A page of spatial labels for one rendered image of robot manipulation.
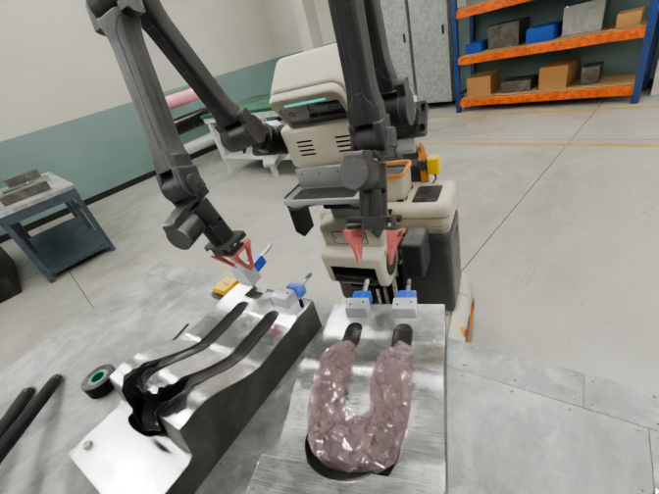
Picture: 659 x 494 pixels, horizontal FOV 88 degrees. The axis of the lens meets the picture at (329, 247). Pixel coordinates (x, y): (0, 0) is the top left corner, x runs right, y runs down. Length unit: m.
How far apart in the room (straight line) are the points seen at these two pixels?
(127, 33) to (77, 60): 6.49
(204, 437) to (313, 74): 0.80
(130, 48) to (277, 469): 0.79
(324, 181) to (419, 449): 0.71
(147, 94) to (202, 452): 0.69
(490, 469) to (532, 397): 0.15
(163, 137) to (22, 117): 6.38
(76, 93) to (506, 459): 7.17
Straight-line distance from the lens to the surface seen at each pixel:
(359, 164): 0.61
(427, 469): 0.58
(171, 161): 0.79
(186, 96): 6.58
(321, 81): 0.89
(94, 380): 1.11
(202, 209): 0.80
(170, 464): 0.75
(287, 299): 0.82
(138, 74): 0.84
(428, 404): 0.61
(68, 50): 7.35
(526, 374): 0.76
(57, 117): 7.19
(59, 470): 1.00
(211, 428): 0.72
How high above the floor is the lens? 1.40
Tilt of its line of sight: 31 degrees down
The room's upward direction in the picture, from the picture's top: 16 degrees counter-clockwise
